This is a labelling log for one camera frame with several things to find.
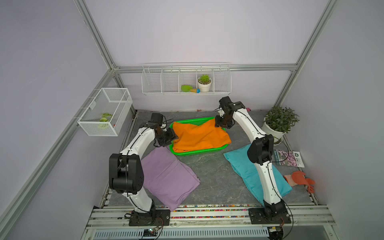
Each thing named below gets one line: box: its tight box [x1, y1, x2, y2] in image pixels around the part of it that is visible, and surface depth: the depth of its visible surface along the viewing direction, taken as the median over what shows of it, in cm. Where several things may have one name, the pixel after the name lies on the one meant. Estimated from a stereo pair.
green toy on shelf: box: [181, 85, 193, 93], surface depth 101 cm
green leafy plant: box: [264, 106, 300, 133], surface depth 92 cm
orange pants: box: [173, 118, 232, 152], surface depth 97 cm
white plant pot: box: [261, 117, 286, 143], surface depth 95 cm
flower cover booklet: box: [273, 149, 305, 168], surface depth 96 cm
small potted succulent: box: [197, 74, 213, 93], surface depth 93 cm
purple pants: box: [140, 146, 201, 212], surface depth 86 cm
